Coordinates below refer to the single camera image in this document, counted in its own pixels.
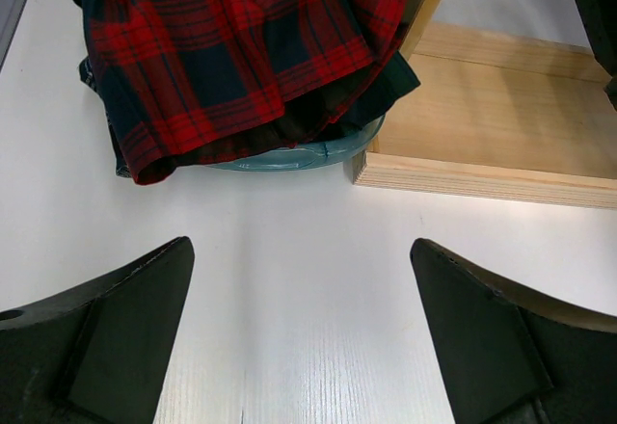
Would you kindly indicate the blue plastic basin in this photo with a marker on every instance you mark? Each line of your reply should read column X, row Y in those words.
column 308, row 156

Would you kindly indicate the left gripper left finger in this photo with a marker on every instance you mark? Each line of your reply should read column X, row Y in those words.
column 99, row 351

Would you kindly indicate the wooden clothes rack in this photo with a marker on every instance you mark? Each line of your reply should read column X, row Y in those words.
column 511, row 105

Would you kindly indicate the red plaid skirt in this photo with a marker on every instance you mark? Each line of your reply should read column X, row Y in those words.
column 202, row 82

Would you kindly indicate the green plaid skirt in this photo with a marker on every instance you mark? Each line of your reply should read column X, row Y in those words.
column 396, row 79

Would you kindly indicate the navy white plaid skirt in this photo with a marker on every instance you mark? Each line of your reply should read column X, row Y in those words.
column 86, row 74

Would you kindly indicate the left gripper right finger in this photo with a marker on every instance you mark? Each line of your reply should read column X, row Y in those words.
column 511, row 354

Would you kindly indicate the grey dotted skirt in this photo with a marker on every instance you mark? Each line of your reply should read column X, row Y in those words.
column 599, row 21

